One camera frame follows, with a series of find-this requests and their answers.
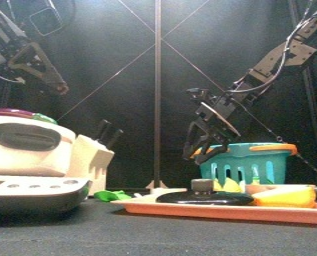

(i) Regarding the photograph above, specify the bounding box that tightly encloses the black pot lid with knob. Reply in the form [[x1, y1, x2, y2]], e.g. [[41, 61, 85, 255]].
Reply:
[[155, 178, 255, 206]]

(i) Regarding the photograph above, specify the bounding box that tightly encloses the purple toy lid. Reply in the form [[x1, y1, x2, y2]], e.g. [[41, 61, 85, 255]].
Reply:
[[0, 107, 35, 119]]

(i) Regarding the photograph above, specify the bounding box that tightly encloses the yellow toy fruit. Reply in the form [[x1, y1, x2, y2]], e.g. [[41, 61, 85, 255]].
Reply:
[[211, 177, 243, 194]]

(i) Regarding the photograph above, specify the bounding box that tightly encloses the green toy vegetable piece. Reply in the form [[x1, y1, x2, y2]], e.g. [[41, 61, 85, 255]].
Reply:
[[31, 112, 59, 126]]

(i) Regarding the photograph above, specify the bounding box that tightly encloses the pink toy plate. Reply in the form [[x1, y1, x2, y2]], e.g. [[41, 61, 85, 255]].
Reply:
[[244, 183, 317, 196]]

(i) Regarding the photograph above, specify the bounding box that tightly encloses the pink plastic tray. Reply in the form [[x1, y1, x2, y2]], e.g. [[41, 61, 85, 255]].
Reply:
[[109, 191, 317, 226]]

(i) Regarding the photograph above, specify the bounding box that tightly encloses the yellow toy cheese wedge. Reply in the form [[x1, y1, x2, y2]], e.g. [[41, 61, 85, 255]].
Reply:
[[251, 185, 317, 209]]

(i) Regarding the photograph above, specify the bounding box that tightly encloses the white kitchen appliance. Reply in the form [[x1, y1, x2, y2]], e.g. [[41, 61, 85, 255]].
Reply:
[[0, 114, 77, 178]]

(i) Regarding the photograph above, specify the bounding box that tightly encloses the beige toy knife block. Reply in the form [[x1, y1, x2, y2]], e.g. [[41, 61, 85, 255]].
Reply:
[[65, 134, 116, 197]]

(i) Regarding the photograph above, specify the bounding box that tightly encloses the green toy leaf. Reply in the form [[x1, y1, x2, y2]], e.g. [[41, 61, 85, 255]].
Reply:
[[92, 189, 134, 203]]

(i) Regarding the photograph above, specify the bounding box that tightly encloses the white and black toy stove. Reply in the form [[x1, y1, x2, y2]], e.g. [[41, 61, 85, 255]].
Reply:
[[0, 174, 93, 215]]

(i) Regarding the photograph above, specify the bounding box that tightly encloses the teal basket with orange handles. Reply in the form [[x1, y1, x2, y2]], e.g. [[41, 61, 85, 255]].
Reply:
[[191, 142, 299, 186]]

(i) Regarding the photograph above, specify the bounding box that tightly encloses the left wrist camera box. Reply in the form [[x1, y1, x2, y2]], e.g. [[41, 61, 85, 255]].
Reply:
[[28, 0, 67, 37]]

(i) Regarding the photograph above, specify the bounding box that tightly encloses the vertical metal frame pole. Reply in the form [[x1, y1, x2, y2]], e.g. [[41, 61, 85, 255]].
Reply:
[[144, 0, 170, 191]]

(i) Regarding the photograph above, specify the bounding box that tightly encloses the black toy knife handle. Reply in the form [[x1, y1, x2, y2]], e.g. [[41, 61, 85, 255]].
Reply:
[[100, 122, 116, 146], [105, 128, 124, 150], [93, 119, 111, 143]]

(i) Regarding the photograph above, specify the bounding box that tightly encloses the grey cable on right arm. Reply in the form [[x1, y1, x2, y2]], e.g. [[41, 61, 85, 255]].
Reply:
[[226, 1, 317, 95]]

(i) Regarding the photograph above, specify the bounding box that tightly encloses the slanted black frame post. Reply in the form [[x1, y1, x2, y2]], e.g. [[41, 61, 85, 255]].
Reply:
[[287, 0, 317, 168]]

